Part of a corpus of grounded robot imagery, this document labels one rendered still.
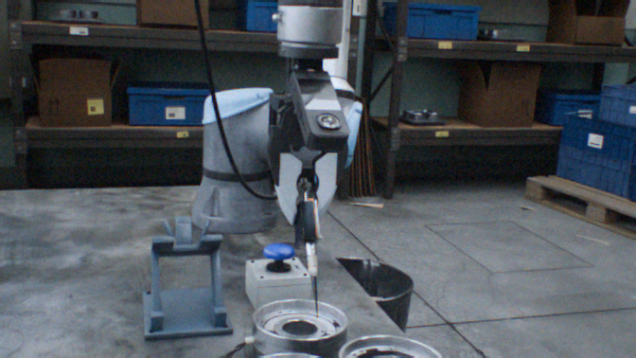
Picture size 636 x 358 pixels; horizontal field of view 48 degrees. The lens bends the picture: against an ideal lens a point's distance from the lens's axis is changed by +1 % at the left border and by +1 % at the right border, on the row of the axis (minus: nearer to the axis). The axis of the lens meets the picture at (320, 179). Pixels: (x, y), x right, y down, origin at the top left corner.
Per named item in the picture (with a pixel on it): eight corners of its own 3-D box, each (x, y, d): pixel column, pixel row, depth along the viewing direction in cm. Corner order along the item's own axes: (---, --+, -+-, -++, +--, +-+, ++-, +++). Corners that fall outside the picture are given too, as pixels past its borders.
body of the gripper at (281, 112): (324, 139, 92) (328, 44, 89) (343, 153, 84) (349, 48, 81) (265, 139, 90) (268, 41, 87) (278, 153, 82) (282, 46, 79)
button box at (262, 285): (310, 310, 91) (312, 273, 90) (256, 313, 89) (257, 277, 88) (294, 285, 98) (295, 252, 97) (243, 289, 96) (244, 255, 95)
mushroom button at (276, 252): (296, 287, 91) (298, 250, 90) (266, 290, 90) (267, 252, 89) (289, 276, 95) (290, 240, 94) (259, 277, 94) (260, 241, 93)
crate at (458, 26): (450, 38, 491) (453, 5, 485) (478, 42, 455) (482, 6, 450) (379, 35, 475) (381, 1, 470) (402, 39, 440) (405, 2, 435)
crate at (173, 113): (213, 117, 454) (213, 82, 448) (220, 128, 418) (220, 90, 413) (128, 116, 441) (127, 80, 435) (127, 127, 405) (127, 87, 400)
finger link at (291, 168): (286, 213, 91) (295, 142, 89) (296, 227, 86) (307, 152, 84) (262, 211, 90) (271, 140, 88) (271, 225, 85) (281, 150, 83)
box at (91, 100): (126, 128, 402) (125, 60, 393) (30, 129, 384) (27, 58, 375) (116, 116, 438) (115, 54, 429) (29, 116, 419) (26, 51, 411)
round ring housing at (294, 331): (328, 327, 86) (330, 295, 85) (359, 370, 77) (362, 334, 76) (242, 334, 83) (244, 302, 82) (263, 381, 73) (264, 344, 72)
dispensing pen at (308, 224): (309, 312, 80) (294, 171, 85) (301, 318, 84) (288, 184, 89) (327, 311, 80) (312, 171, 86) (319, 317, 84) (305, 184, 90)
